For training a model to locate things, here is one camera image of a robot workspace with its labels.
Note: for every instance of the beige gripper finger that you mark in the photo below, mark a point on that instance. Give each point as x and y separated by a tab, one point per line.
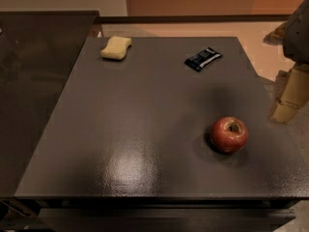
290	94
277	36

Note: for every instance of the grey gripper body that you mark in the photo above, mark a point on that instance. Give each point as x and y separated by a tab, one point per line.
297	39

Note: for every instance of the red apple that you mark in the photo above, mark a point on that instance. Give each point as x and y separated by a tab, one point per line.
229	135

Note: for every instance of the black snack wrapper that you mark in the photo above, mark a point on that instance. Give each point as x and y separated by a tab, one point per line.
198	61

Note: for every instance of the yellow sponge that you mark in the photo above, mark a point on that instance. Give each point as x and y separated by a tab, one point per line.
116	48

